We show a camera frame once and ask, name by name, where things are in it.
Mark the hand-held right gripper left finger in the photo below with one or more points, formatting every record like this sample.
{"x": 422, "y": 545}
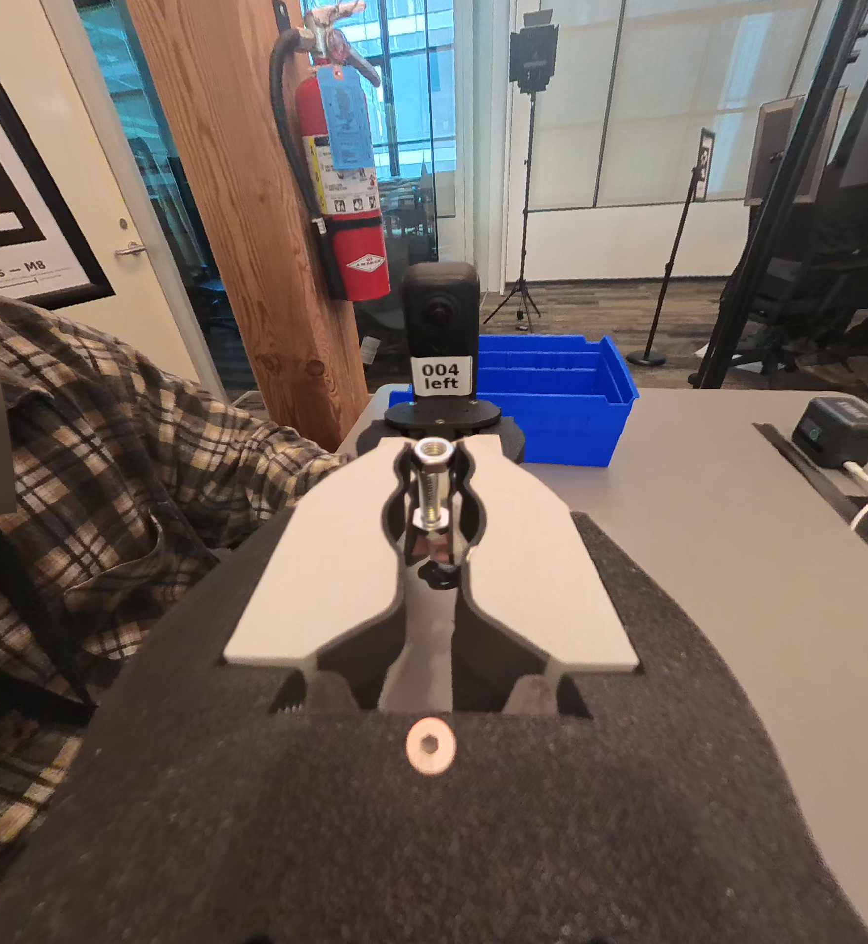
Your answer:
{"x": 316, "y": 560}

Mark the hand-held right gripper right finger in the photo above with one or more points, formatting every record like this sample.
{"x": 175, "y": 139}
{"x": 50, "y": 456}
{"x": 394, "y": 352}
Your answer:
{"x": 544, "y": 568}

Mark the silver hex nut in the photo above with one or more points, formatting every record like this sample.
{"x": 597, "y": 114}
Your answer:
{"x": 431, "y": 521}

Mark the silver bolt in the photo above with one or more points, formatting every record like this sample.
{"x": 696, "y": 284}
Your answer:
{"x": 434, "y": 483}

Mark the red fire extinguisher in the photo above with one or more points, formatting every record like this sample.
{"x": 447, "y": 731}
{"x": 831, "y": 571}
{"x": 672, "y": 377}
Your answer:
{"x": 352, "y": 228}

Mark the blue plastic bin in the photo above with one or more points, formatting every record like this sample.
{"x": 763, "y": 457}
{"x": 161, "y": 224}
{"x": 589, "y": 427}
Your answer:
{"x": 552, "y": 413}

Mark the black stand with tag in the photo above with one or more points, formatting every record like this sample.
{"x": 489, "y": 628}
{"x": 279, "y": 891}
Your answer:
{"x": 646, "y": 359}

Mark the blue paper tag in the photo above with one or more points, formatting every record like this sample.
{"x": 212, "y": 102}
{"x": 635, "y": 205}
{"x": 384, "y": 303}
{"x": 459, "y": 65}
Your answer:
{"x": 345, "y": 118}

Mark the wooden pillar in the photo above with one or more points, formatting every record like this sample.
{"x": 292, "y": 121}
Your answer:
{"x": 220, "y": 221}

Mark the studio light on tripod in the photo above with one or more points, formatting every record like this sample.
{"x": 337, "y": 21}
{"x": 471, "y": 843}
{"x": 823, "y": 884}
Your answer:
{"x": 533, "y": 51}

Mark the black desk strip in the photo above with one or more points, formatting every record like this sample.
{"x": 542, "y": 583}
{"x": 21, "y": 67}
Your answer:
{"x": 821, "y": 490}

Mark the black power box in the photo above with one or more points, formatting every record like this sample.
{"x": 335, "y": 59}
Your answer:
{"x": 839, "y": 435}

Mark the black monitor stand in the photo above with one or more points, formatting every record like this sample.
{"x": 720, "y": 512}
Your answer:
{"x": 773, "y": 221}

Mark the black office chair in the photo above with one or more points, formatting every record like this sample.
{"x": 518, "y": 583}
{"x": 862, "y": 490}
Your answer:
{"x": 810, "y": 295}

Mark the grey framed panel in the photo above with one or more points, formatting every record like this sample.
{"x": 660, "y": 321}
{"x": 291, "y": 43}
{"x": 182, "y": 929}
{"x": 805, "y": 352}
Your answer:
{"x": 773, "y": 147}

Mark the cream door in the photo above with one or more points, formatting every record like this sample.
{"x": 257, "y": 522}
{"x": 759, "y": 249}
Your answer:
{"x": 94, "y": 147}

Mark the black framed poster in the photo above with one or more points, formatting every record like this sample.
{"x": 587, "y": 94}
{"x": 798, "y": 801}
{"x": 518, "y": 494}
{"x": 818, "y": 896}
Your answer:
{"x": 6, "y": 184}

